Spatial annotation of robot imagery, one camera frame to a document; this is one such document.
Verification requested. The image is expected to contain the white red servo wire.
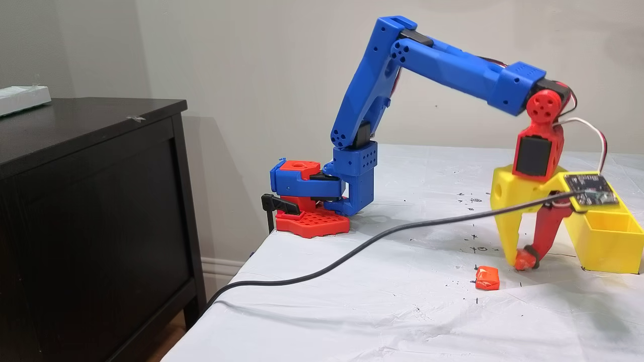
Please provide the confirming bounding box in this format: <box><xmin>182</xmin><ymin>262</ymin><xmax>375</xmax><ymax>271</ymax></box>
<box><xmin>553</xmin><ymin>117</ymin><xmax>608</xmax><ymax>174</ymax></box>

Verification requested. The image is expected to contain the white flat box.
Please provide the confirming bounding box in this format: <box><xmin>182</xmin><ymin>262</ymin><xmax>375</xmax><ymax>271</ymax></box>
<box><xmin>0</xmin><ymin>84</ymin><xmax>52</xmax><ymax>117</ymax></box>

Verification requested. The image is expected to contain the white baseboard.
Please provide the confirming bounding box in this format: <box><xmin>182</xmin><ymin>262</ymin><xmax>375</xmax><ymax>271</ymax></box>
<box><xmin>201</xmin><ymin>257</ymin><xmax>239</xmax><ymax>290</ymax></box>

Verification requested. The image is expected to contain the camera board on yellow bracket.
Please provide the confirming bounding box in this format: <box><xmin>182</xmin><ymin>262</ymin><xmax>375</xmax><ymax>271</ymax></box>
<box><xmin>562</xmin><ymin>172</ymin><xmax>620</xmax><ymax>213</ymax></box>

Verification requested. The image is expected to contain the white tablecloth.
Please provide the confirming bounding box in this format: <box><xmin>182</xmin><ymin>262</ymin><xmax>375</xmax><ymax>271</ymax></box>
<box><xmin>161</xmin><ymin>144</ymin><xmax>644</xmax><ymax>362</ymax></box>

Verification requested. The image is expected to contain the yellow three-compartment box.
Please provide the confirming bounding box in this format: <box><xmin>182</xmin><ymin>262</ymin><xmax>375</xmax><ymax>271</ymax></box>
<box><xmin>563</xmin><ymin>191</ymin><xmax>644</xmax><ymax>275</ymax></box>

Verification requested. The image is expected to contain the black camera cable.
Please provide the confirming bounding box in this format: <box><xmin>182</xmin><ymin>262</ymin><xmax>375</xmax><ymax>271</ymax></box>
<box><xmin>204</xmin><ymin>190</ymin><xmax>572</xmax><ymax>307</ymax></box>

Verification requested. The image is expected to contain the black wooden dresser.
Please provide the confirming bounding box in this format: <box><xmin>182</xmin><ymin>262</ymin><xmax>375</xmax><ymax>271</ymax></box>
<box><xmin>0</xmin><ymin>97</ymin><xmax>208</xmax><ymax>362</ymax></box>

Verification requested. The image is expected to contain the black table clamp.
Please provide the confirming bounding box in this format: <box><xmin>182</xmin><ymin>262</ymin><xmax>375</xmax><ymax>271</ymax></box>
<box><xmin>261</xmin><ymin>194</ymin><xmax>301</xmax><ymax>234</ymax></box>

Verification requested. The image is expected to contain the orange medicine sachet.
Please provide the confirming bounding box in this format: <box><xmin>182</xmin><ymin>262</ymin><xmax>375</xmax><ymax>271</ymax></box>
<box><xmin>475</xmin><ymin>266</ymin><xmax>501</xmax><ymax>291</ymax></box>
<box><xmin>514</xmin><ymin>250</ymin><xmax>536</xmax><ymax>272</ymax></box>

